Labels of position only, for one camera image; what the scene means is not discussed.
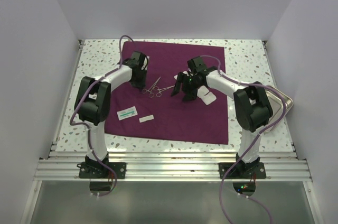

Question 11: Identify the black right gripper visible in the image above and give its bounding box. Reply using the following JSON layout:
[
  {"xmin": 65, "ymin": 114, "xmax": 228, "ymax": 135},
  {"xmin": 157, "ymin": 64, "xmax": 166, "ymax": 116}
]
[{"xmin": 171, "ymin": 72, "xmax": 202, "ymax": 102}]

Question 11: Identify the steel forceps clamp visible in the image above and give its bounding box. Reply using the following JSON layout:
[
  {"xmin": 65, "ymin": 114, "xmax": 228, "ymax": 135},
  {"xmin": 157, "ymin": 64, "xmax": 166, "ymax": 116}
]
[
  {"xmin": 149, "ymin": 85, "xmax": 174, "ymax": 98},
  {"xmin": 142, "ymin": 77, "xmax": 161, "ymax": 94}
]

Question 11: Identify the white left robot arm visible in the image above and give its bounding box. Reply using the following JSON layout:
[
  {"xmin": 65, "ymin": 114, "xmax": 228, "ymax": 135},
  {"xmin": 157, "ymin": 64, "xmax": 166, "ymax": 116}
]
[{"xmin": 69, "ymin": 51, "xmax": 148, "ymax": 178}]

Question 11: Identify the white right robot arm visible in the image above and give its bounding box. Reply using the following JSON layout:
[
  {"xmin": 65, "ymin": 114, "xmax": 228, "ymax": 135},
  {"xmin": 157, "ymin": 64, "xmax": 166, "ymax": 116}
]
[{"xmin": 171, "ymin": 56, "xmax": 273, "ymax": 178}]

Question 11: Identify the white green suture packet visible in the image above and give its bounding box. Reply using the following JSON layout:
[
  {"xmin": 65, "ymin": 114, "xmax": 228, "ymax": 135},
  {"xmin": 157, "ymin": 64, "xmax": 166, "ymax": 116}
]
[{"xmin": 117, "ymin": 106, "xmax": 138, "ymax": 121}]

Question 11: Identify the purple cloth mat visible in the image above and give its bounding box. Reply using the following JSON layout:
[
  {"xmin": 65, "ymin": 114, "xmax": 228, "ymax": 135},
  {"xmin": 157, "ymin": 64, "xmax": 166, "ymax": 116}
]
[{"xmin": 105, "ymin": 42, "xmax": 229, "ymax": 144}]

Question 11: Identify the small white bandage strip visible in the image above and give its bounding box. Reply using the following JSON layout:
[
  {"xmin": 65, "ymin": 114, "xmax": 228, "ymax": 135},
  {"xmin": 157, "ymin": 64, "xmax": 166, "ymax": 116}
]
[{"xmin": 139, "ymin": 115, "xmax": 154, "ymax": 123}]

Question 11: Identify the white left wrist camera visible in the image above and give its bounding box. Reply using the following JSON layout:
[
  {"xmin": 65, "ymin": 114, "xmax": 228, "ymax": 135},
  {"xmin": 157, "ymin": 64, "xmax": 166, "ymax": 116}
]
[{"xmin": 143, "ymin": 56, "xmax": 149, "ymax": 70}]

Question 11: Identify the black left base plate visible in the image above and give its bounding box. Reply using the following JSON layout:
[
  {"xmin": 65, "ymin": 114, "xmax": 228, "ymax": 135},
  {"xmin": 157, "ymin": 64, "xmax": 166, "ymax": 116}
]
[{"xmin": 77, "ymin": 162, "xmax": 127, "ymax": 179}]

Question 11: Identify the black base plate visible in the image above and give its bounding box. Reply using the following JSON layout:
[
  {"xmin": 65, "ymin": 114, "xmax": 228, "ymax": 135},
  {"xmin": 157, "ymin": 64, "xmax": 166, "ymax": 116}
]
[
  {"xmin": 218, "ymin": 162, "xmax": 267, "ymax": 180},
  {"xmin": 77, "ymin": 162, "xmax": 127, "ymax": 179}
]

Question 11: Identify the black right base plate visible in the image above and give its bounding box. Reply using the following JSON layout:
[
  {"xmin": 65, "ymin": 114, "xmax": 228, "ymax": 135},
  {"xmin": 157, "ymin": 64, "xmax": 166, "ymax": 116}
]
[{"xmin": 218, "ymin": 162, "xmax": 267, "ymax": 180}]

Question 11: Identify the aluminium rail frame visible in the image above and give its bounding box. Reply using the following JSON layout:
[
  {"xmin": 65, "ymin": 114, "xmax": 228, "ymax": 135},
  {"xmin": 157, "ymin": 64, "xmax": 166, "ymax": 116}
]
[{"xmin": 21, "ymin": 39, "xmax": 320, "ymax": 223}]

